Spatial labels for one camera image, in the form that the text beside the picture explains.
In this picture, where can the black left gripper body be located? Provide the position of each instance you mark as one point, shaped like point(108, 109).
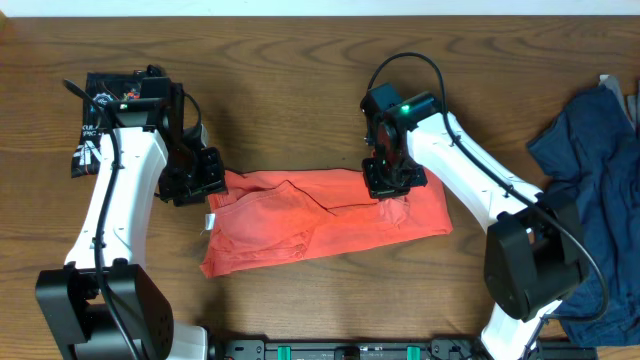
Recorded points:
point(192, 181)

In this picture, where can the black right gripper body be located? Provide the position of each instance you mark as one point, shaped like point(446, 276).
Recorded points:
point(393, 174)

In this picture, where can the orange soccer t-shirt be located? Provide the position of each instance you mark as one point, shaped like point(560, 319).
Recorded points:
point(269, 218)

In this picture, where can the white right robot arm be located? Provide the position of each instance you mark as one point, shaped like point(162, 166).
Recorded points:
point(533, 261)

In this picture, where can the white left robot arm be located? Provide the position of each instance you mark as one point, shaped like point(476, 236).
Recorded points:
point(102, 304)

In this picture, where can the black folded printed shirt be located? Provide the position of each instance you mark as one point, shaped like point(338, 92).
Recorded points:
point(104, 88)

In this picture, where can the navy blue garment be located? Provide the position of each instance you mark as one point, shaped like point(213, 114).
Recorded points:
point(591, 153)

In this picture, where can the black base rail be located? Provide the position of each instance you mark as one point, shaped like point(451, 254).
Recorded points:
point(260, 349)

